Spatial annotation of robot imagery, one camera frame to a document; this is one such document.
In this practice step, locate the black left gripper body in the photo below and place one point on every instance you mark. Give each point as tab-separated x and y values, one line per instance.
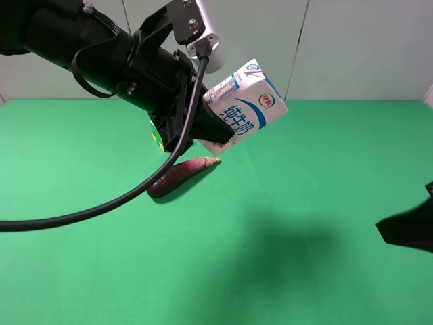
162	80

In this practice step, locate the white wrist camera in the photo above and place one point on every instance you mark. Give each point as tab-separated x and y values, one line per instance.
191	24

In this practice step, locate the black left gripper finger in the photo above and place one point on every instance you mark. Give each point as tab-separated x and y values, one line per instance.
208	126

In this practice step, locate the green table cloth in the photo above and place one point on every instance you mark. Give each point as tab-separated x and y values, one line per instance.
281	232

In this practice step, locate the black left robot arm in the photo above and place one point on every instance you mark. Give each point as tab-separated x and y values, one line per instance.
75	36

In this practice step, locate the white blue milk carton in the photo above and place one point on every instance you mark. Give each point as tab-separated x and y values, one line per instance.
246	101

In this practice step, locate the colourful puzzle cube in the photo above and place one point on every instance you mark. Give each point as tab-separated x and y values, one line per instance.
156	136

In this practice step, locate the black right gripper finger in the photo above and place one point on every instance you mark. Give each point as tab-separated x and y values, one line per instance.
412	228

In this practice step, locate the purple eggplant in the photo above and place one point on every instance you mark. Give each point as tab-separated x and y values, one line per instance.
179	173

